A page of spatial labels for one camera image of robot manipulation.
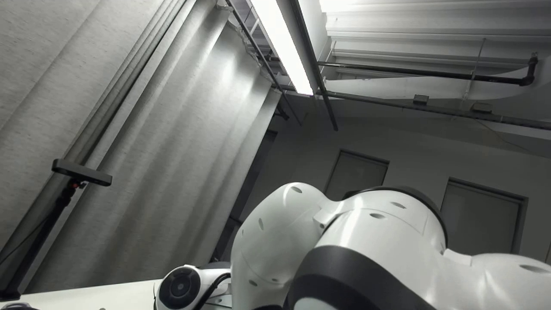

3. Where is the grey door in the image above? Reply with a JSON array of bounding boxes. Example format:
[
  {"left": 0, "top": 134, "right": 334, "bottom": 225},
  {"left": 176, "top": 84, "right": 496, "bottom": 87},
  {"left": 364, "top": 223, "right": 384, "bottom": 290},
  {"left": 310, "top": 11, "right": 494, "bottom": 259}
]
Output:
[
  {"left": 326, "top": 149, "right": 391, "bottom": 199},
  {"left": 439, "top": 177, "right": 529, "bottom": 256}
]

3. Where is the grey curtain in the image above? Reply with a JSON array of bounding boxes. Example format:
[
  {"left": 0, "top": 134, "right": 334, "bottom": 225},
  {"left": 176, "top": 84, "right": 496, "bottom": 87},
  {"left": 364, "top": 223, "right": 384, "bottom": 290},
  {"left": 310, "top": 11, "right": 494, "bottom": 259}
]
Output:
[{"left": 0, "top": 0, "right": 284, "bottom": 290}]

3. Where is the fluorescent ceiling light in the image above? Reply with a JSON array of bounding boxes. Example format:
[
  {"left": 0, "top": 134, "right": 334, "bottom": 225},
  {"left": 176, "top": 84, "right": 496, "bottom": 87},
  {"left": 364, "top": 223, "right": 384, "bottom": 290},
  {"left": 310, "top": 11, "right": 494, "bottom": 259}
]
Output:
[{"left": 248, "top": 0, "right": 317, "bottom": 96}]

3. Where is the black ceiling pipe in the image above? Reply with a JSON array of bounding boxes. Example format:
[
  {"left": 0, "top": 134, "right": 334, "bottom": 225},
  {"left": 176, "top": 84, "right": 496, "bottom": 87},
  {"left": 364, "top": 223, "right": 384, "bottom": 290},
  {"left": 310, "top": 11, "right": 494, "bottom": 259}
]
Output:
[{"left": 317, "top": 51, "right": 541, "bottom": 89}]

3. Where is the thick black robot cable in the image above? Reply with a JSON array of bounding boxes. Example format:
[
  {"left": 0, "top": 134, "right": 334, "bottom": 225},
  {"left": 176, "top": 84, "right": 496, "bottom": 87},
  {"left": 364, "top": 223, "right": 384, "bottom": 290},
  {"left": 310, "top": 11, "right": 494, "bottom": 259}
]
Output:
[{"left": 193, "top": 270, "right": 233, "bottom": 310}]

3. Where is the black bar camera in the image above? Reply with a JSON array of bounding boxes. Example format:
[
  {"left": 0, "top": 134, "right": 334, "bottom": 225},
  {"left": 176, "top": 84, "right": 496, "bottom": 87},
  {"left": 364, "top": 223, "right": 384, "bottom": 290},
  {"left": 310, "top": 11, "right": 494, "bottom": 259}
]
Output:
[{"left": 50, "top": 158, "right": 114, "bottom": 187}]

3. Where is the black camera stand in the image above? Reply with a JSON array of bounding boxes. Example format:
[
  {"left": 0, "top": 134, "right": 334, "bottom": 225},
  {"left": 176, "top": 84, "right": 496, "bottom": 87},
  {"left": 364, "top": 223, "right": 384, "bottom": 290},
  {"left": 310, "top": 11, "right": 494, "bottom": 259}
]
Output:
[{"left": 0, "top": 178, "right": 83, "bottom": 301}]

